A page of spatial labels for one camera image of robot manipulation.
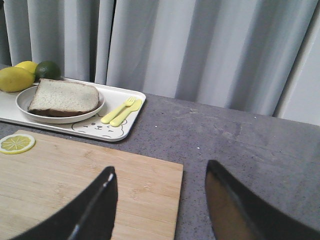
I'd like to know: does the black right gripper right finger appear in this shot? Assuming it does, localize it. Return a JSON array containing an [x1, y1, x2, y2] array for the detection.
[[205, 160, 320, 240]]

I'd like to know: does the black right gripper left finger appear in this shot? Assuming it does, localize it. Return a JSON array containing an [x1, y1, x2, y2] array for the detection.
[[13, 166, 118, 240]]

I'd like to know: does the bread slice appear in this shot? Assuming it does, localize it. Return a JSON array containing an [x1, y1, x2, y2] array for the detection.
[[28, 78, 99, 117]]

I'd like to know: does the white round plate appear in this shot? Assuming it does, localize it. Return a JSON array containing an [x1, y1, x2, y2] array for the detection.
[[15, 86, 105, 124]]

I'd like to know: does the wooden cutting board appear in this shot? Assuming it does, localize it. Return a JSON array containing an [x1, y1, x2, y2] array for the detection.
[[0, 133, 183, 240]]

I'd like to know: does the yellow lemon slice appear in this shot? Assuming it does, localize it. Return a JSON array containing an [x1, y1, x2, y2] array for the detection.
[[0, 133, 36, 155]]

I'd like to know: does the green lime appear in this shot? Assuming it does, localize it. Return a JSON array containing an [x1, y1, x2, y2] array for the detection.
[[35, 61, 61, 81]]

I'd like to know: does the grey curtain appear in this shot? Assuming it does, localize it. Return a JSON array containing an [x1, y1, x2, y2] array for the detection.
[[0, 0, 320, 125]]

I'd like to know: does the front yellow lemon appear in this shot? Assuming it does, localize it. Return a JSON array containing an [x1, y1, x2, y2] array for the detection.
[[0, 67, 35, 93]]

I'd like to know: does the rear yellow lemon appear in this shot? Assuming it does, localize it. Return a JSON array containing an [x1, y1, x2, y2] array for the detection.
[[15, 60, 38, 74]]

